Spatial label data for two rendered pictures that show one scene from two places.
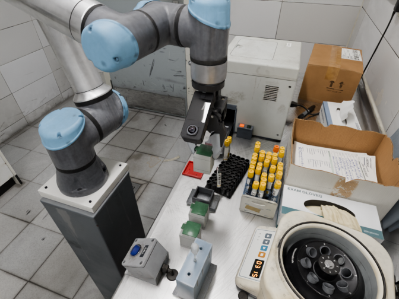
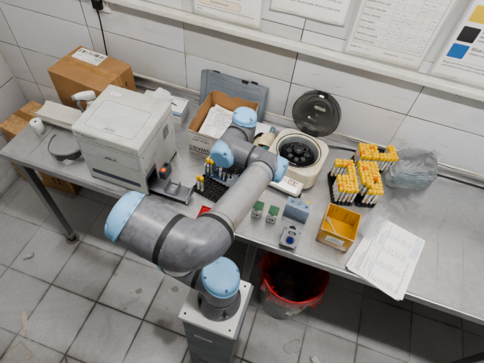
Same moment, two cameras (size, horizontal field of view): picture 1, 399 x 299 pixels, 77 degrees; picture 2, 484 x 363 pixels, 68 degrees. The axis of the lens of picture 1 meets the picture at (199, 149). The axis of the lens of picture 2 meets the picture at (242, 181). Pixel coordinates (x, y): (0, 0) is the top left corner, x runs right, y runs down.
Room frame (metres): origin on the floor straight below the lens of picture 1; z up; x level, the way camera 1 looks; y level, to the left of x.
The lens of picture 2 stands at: (0.56, 0.77, 2.16)
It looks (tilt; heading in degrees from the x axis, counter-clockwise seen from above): 54 degrees down; 264
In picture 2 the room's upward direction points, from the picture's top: 7 degrees clockwise
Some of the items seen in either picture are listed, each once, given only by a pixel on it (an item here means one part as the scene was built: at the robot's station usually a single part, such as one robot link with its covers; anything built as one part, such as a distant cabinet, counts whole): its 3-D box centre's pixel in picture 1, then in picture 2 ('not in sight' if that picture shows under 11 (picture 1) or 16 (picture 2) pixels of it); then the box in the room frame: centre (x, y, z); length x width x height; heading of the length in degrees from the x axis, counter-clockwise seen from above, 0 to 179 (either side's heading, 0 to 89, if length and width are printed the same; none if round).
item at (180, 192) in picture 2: (221, 130); (167, 186); (0.79, -0.08, 0.92); 0.21 x 0.07 x 0.05; 161
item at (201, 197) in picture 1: (203, 197); not in sight; (0.48, -0.01, 0.89); 0.09 x 0.05 x 0.04; 71
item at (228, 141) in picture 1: (230, 164); (214, 184); (0.59, -0.10, 0.93); 0.17 x 0.09 x 0.11; 150
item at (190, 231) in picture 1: (190, 235); (272, 214); (0.35, 0.02, 0.91); 0.05 x 0.04 x 0.07; 71
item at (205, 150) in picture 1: (204, 149); not in sight; (0.48, -0.01, 1.08); 0.05 x 0.04 x 0.01; 71
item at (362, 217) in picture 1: (326, 217); (259, 145); (0.39, -0.34, 0.92); 0.24 x 0.12 x 0.10; 71
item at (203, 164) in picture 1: (203, 159); not in sight; (0.48, -0.01, 1.05); 0.05 x 0.04 x 0.06; 71
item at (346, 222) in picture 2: not in sight; (338, 227); (0.09, 0.08, 0.93); 0.13 x 0.13 x 0.10; 67
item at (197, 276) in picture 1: (195, 271); (297, 211); (0.25, 0.01, 0.92); 0.10 x 0.07 x 0.10; 156
